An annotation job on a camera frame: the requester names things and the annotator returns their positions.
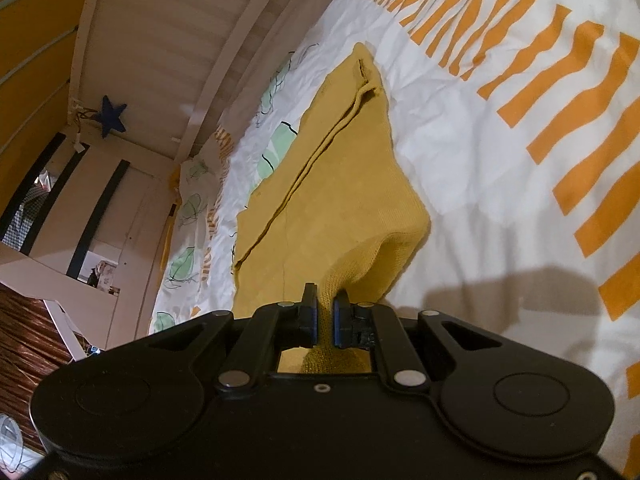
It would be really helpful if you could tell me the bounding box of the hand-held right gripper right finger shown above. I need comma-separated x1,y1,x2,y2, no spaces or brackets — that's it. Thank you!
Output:
332,292,504,396

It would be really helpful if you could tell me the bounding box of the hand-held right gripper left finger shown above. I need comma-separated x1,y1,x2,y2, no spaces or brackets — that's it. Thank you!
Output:
149,283,320,401

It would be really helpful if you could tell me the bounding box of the white leaf-print bed sheet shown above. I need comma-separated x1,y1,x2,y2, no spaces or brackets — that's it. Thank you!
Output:
147,0,640,480

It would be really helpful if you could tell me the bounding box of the light wooden bed frame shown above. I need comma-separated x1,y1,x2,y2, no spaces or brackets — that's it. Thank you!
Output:
0,0,351,361

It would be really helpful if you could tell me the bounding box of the brown striped rug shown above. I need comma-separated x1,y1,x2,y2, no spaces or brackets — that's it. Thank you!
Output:
0,282,96,423

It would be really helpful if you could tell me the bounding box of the yellow knitted sweater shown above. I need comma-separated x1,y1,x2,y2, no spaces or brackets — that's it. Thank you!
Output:
231,42,432,376

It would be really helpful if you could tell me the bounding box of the blue star decoration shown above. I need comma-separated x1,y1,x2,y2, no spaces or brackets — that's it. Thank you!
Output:
97,95,129,139

